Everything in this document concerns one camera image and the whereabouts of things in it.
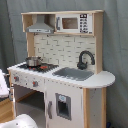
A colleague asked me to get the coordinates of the red oven knob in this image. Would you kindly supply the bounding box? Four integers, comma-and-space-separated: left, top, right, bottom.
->
32, 81, 39, 87
13, 75, 20, 83

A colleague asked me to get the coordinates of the grey range hood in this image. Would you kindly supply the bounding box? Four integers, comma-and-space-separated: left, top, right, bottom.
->
26, 15, 54, 34

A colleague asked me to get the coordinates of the toy microwave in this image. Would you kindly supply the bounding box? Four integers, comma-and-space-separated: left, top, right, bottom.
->
56, 14, 93, 34

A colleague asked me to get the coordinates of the red left oven knob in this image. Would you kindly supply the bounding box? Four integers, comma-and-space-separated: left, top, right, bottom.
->
13, 75, 20, 83

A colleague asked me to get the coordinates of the grey toy sink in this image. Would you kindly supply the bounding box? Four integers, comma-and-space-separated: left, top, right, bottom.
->
53, 67, 93, 81

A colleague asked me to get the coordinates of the toy fridge door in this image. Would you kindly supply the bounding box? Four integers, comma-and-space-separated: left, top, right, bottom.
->
45, 81, 83, 128

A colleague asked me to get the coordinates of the black toy stovetop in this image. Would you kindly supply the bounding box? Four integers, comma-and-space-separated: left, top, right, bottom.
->
20, 63, 57, 73

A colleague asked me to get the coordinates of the red right oven knob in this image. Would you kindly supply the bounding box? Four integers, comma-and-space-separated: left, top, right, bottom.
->
32, 81, 39, 87

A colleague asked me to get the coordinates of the silver toy pot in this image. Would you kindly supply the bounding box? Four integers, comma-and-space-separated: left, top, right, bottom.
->
25, 56, 43, 67

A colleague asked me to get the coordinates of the black toy faucet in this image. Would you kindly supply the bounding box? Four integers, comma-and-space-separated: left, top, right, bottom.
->
77, 50, 95, 70

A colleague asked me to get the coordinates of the wooden toy kitchen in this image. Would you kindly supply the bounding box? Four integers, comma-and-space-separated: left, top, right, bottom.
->
8, 10, 115, 128

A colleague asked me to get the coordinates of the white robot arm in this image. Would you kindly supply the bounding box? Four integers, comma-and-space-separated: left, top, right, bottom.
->
0, 69, 38, 128

